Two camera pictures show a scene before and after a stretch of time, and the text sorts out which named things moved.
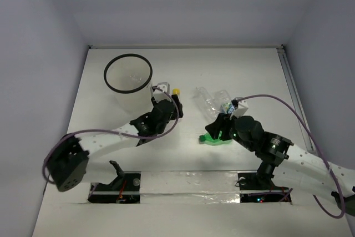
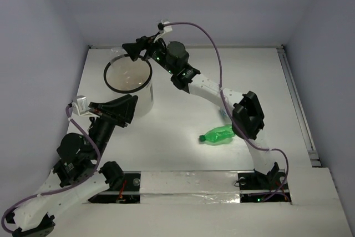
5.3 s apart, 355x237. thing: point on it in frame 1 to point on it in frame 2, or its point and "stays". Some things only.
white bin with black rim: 128,77 stays
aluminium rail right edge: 289,74 stays
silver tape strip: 189,187 stays
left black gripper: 172,106 to 110,115
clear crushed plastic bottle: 206,106 to 118,51
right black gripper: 222,122 to 133,49
